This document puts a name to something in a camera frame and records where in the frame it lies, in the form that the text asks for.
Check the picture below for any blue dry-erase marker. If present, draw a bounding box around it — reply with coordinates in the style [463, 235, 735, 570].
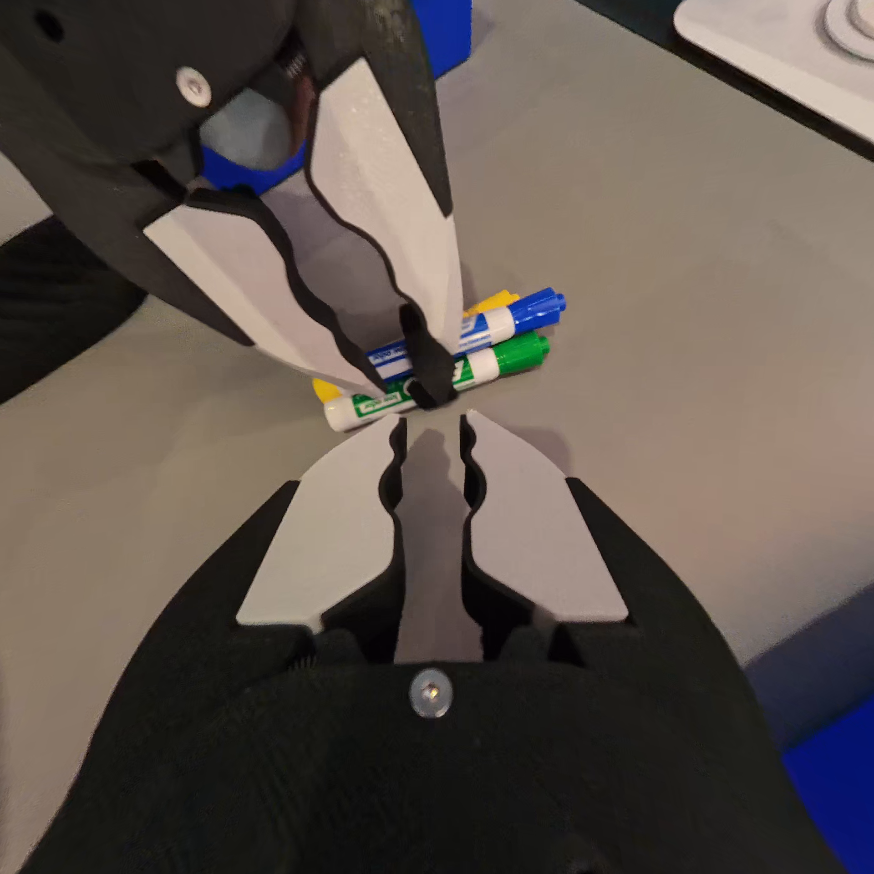
[365, 287, 568, 383]

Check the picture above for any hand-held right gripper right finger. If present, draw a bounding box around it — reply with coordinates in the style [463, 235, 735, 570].
[459, 411, 629, 662]

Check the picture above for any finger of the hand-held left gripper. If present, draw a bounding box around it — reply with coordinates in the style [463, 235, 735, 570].
[304, 56, 467, 359]
[142, 188, 390, 398]

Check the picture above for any yellow marker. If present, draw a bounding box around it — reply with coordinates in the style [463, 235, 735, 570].
[312, 290, 520, 404]

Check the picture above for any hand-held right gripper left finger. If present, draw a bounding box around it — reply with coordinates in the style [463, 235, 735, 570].
[236, 415, 409, 665]

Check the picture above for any green dry-erase marker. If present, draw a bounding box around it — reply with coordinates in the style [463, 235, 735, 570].
[324, 332, 551, 433]

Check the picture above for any black quilted elbow pad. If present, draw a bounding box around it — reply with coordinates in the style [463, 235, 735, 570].
[0, 217, 150, 405]

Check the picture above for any blue plastic bin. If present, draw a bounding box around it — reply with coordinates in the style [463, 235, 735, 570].
[744, 601, 874, 874]
[200, 0, 473, 198]

